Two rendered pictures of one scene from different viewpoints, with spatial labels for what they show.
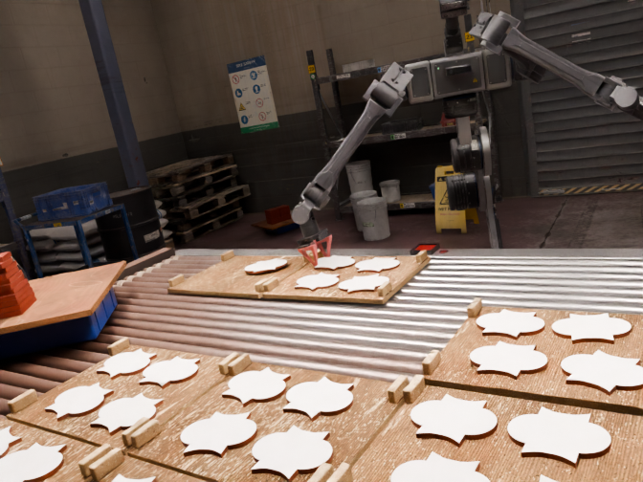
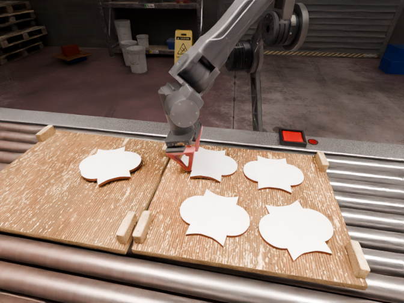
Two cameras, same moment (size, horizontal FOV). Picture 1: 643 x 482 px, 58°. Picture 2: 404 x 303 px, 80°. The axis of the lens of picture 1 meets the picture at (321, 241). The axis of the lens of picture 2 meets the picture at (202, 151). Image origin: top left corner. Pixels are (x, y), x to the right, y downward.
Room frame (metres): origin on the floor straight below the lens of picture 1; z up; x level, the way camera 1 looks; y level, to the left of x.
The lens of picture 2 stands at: (1.40, 0.19, 1.35)
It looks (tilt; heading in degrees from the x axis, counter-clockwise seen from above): 37 degrees down; 335
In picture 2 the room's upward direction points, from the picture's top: straight up
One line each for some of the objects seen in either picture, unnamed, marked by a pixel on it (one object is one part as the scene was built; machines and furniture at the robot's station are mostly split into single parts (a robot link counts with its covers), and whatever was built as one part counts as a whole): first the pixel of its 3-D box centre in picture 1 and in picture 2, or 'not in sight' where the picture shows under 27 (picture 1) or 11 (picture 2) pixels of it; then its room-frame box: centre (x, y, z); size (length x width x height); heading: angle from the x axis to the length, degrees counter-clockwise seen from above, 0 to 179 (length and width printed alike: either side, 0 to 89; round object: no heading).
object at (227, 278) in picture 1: (244, 273); (80, 175); (1.94, 0.29, 0.93); 0.41 x 0.35 x 0.02; 54
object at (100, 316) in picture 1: (55, 316); not in sight; (1.72, 0.86, 0.97); 0.31 x 0.31 x 0.10; 5
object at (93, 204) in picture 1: (73, 201); not in sight; (4.88, 1.98, 0.96); 0.50 x 0.38 x 0.21; 73
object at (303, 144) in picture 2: (425, 249); (291, 137); (1.85, -0.34, 0.92); 0.08 x 0.08 x 0.02; 55
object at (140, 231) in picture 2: (271, 284); (142, 226); (1.70, 0.18, 0.95); 0.06 x 0.02 x 0.03; 146
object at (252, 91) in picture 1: (252, 96); not in sight; (7.69, 0.53, 1.55); 0.61 x 0.02 x 0.91; 58
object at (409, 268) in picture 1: (347, 276); (244, 195); (1.71, -0.06, 0.93); 0.41 x 0.35 x 0.02; 56
